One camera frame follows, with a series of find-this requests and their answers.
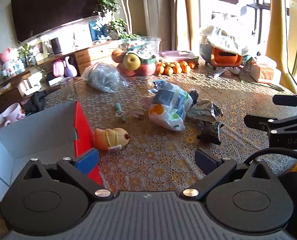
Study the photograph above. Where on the wooden tv cabinet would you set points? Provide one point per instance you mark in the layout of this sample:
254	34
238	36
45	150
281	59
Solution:
81	59

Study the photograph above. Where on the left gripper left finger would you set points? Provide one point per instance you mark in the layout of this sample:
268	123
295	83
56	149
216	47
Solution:
75	172

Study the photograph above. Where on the white printed plastic bag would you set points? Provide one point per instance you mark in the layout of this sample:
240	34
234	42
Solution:
169	107

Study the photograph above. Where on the small black speaker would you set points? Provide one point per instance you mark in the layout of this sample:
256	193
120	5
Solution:
56	47

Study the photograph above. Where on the pile of orange tangerines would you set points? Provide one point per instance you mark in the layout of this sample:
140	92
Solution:
179	67

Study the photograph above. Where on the potted green tree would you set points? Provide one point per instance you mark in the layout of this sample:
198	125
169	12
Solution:
117	14

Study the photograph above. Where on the silver foil snack bag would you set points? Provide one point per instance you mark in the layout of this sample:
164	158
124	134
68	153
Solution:
206	113

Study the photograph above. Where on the pink plush toy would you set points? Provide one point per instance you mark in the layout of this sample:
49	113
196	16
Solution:
11	63

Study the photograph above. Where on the blue white snack packet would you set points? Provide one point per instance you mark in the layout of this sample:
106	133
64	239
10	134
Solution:
157	85

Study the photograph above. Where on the clear plastic fruit bowl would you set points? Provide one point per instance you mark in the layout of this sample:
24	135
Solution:
145	47

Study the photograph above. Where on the pink white mug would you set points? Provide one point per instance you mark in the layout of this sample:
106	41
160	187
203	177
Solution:
12	114

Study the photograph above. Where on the orange dog toy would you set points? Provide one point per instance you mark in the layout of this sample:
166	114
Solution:
110	139

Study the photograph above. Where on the red cardboard box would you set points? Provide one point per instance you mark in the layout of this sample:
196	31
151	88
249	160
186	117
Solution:
49	135

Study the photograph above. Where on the red apple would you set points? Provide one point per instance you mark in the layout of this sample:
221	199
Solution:
146	69

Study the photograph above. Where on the black television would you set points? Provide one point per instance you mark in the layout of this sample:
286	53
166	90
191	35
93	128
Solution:
34	17

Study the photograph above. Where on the orange white paper bag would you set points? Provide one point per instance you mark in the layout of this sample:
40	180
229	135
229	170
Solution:
258	69

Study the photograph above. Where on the clear bag with dark contents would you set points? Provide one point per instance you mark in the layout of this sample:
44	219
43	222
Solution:
104	77

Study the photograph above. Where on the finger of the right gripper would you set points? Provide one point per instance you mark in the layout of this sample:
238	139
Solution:
281	133
285	100

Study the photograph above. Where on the black cloth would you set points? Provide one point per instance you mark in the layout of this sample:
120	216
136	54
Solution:
36	103

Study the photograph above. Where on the white tube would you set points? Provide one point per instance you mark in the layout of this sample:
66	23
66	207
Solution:
218	74

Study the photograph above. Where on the purple vase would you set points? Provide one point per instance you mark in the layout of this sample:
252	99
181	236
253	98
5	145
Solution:
70	70

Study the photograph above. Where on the orange and grey appliance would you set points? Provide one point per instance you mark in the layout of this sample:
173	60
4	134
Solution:
219	58

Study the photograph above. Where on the clear flat plastic container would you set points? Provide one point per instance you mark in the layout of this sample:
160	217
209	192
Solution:
178	56

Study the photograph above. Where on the clear drinking glass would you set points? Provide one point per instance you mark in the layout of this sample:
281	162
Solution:
68	87

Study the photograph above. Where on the pink bag on shelf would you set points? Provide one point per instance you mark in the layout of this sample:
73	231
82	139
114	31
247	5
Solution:
58	68

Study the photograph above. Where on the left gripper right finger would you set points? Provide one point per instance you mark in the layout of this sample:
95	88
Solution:
217	171

